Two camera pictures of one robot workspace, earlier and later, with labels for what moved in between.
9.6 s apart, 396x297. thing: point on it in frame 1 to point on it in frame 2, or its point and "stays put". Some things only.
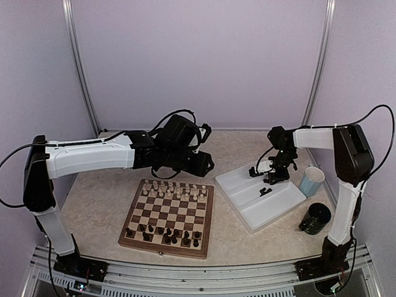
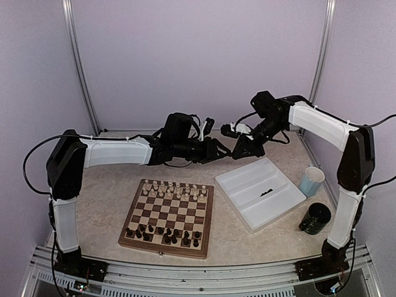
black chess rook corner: [129, 232] stays put
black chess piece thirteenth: [146, 237] stays put
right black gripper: [284, 176] to [245, 144]
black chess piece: [167, 239] stays put
